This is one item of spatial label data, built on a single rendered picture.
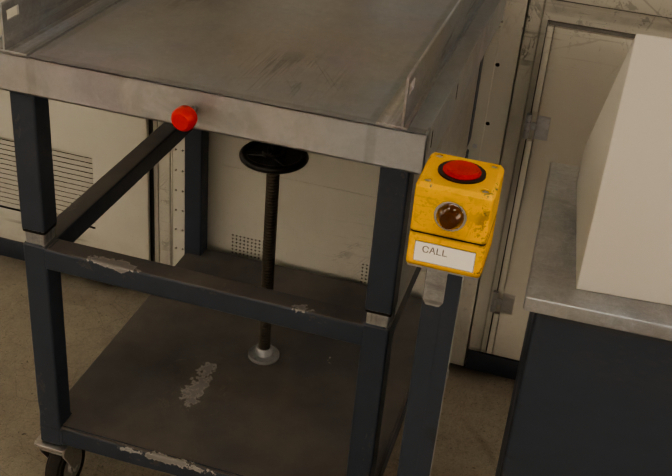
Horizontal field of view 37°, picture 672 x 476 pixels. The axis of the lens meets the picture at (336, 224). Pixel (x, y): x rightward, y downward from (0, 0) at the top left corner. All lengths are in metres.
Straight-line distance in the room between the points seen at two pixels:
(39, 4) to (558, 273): 0.81
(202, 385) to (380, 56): 0.72
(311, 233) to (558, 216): 0.95
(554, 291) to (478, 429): 0.98
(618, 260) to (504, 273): 0.95
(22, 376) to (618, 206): 1.42
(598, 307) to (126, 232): 1.41
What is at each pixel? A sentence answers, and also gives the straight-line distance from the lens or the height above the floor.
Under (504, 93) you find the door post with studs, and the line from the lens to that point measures 1.95.
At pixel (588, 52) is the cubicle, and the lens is 1.88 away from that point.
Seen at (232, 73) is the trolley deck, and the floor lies 0.85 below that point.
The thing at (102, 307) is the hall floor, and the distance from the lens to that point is 2.38.
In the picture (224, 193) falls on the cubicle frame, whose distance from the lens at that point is 2.20.
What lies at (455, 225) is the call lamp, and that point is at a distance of 1.02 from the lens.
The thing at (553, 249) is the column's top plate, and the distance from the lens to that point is 1.24.
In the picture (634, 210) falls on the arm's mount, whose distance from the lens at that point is 1.13.
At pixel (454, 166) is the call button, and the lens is 1.04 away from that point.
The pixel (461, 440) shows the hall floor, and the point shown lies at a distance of 2.08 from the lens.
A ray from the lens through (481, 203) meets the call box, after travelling 1.01.
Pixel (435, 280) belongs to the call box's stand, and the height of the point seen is 0.78.
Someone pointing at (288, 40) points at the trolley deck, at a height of 0.85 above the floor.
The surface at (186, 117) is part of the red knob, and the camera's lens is 1.30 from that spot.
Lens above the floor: 1.36
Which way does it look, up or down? 30 degrees down
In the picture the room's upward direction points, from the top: 5 degrees clockwise
